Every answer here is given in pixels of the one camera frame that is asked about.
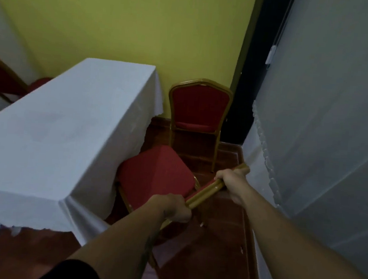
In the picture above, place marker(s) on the person's right fingers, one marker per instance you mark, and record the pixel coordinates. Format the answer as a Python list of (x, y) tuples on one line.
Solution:
[(230, 174)]

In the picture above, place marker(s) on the person's left forearm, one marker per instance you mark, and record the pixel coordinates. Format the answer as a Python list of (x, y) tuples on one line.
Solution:
[(119, 251)]

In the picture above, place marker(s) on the person's right forearm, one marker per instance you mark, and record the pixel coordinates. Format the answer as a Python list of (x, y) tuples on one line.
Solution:
[(296, 250)]

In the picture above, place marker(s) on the black door frame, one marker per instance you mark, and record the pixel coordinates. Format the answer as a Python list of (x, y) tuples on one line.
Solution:
[(257, 67)]

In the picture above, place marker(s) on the person's left hand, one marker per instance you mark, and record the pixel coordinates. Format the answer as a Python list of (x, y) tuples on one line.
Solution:
[(170, 207)]

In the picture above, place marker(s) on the person's right hand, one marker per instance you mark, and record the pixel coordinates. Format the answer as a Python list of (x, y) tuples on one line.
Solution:
[(236, 184)]

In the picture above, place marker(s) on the white curtain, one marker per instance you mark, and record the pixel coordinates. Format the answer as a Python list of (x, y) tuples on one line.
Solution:
[(334, 109)]

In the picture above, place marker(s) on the person's left fingers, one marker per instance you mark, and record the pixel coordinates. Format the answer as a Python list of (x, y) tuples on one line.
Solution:
[(184, 213)]

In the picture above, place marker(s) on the white lace-edged tablecloth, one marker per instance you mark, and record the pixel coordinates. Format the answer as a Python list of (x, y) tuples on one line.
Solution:
[(260, 183)]

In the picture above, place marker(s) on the black sleeve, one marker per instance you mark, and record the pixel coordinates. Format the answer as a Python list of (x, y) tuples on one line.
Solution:
[(72, 274)]

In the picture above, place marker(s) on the red gold-framed banquet chair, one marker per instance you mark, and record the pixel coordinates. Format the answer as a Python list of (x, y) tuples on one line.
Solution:
[(158, 177), (6, 80), (198, 110)]

